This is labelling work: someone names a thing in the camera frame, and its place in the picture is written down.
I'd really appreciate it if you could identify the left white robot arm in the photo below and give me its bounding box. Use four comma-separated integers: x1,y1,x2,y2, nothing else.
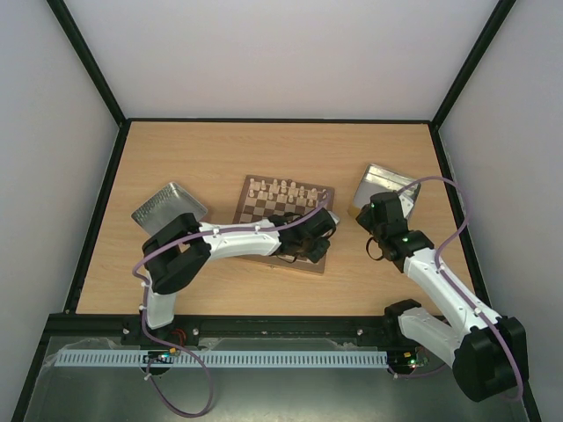
133,206,340,330

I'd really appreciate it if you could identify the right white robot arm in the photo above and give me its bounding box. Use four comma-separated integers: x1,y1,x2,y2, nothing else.
356,192,529,402

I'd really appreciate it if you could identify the wooden chess board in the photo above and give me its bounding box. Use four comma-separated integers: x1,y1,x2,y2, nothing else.
233,175,336,274

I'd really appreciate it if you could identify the gold tin box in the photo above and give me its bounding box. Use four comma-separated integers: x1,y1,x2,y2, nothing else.
347,164,420,219

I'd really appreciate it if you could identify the white king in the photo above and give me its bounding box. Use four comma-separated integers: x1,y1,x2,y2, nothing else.
289,182,297,197

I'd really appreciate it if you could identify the silver tin lid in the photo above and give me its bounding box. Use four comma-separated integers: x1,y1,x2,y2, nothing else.
131,182,208,236

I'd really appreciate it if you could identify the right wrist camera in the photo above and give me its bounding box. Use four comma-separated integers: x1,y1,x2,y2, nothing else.
399,194,414,219

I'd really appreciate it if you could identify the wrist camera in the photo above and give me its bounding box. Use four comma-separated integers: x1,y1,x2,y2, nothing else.
329,211,340,226
399,194,414,219

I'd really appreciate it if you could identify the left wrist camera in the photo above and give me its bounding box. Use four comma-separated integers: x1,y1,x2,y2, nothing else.
329,211,340,226

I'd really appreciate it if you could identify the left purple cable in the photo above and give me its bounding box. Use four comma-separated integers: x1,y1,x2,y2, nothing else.
131,191,331,417

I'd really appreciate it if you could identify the purple cable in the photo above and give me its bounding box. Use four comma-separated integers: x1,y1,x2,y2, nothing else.
131,191,331,417
395,176,524,404

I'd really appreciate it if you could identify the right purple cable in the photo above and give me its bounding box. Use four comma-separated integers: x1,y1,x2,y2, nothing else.
395,176,524,404

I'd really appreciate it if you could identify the black enclosure frame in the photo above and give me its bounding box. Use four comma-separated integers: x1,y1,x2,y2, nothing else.
11,0,517,421

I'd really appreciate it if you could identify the light blue cable duct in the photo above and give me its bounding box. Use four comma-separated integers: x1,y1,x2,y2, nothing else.
54,349,388,369

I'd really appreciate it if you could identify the black mounting rail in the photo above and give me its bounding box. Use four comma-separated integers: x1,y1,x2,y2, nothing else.
41,313,416,350

